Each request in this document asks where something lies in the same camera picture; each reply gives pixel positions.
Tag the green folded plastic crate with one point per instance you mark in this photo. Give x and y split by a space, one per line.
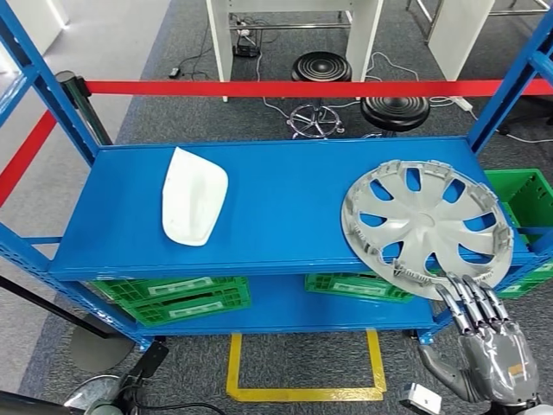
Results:
130 288
195 312
345 286

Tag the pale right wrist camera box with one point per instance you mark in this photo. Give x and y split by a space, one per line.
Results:
421 398

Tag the white plastic mirror cover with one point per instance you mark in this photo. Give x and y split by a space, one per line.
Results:
195 200

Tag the short red barrier belt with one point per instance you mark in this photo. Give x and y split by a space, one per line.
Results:
26 157

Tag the silver plastic wheel hubcap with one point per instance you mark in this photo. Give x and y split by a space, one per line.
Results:
428 223

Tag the long red barrier belt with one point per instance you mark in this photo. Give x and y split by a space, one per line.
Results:
302 88

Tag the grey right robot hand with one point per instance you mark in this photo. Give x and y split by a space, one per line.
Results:
496 366

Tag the black device box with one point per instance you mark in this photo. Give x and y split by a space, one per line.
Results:
246 50

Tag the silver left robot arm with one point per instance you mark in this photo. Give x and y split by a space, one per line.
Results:
105 408

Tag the green open plastic crate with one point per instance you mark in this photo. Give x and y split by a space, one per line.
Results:
526 195

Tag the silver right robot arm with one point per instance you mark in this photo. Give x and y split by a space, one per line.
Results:
536 411

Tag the white desk panel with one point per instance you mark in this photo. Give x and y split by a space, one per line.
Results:
460 31

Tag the blue metal shelf rack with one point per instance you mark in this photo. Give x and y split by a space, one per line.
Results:
281 195

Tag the black round stool chrome base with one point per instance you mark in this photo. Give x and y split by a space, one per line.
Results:
395 110
321 66

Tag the black power adapter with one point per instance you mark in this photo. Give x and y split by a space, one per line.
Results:
174 73

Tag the black chrome barrier stanchion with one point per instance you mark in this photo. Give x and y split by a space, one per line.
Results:
88 117

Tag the white power strip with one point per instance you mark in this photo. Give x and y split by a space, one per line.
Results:
461 103

